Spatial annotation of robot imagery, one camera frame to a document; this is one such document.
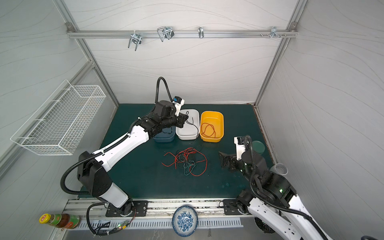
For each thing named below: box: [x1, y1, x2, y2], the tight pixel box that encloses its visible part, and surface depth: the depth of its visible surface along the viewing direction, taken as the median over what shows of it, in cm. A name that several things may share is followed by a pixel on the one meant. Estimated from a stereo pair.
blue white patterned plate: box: [172, 205, 199, 238], surface depth 70 cm
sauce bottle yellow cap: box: [39, 213, 80, 230], surface depth 62 cm
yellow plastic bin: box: [200, 111, 225, 143], surface depth 109 cm
